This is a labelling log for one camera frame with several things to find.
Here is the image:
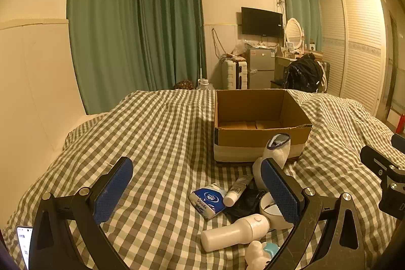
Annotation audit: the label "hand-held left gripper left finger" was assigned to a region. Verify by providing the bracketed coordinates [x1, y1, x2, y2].
[32, 156, 134, 270]

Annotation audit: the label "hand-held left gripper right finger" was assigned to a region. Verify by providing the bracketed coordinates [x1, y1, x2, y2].
[259, 158, 365, 270]

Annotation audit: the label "white cylindrical cup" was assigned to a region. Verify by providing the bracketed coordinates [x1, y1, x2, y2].
[259, 190, 296, 230]

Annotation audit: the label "brown cardboard box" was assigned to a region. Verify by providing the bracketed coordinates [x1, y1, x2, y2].
[213, 89, 313, 165]

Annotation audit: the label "white plastic bottle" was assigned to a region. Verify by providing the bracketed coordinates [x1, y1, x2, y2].
[201, 215, 271, 253]

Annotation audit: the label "white and blue figurine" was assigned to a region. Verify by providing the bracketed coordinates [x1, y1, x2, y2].
[246, 241, 280, 270]

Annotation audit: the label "black pouch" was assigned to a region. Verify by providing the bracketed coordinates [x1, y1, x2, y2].
[225, 188, 269, 223]

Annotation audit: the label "white cream tube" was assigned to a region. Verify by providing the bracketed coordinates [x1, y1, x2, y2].
[223, 177, 254, 206]

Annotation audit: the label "grey checkered blanket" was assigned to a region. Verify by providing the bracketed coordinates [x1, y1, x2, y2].
[2, 88, 405, 270]

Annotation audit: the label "blue tissue pack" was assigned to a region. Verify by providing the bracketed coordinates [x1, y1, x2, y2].
[189, 183, 228, 220]

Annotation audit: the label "white louvered wardrobe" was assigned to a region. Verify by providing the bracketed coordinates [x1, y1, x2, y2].
[318, 0, 388, 117]

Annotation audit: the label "smartphone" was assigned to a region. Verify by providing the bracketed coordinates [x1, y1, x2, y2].
[16, 226, 34, 270]

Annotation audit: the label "black jacket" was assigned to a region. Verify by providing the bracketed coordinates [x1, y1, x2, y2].
[283, 54, 323, 93]

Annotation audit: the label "brown patterned bag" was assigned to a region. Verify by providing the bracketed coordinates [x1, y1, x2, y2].
[173, 79, 195, 90]

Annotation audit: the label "silver small fridge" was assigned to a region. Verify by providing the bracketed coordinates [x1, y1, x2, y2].
[246, 47, 276, 90]

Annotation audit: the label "white suitcase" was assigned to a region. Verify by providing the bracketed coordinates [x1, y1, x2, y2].
[221, 59, 247, 90]

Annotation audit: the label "white dressing table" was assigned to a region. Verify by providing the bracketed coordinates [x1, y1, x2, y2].
[275, 50, 323, 89]

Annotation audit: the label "clear water jug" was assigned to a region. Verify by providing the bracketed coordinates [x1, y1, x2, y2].
[196, 78, 216, 90]

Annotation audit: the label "clear plastic bag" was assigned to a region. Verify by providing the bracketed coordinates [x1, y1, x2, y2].
[232, 39, 250, 57]

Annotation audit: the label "white oval mirror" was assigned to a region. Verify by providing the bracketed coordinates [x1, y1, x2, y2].
[285, 18, 303, 51]

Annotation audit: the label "light green curtain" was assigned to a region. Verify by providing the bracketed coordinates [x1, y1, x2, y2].
[280, 0, 323, 52]

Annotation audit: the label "wall cables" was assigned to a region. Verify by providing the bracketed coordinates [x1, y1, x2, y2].
[211, 28, 229, 61]

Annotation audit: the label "black wall television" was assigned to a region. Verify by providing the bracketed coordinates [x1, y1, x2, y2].
[241, 7, 284, 38]

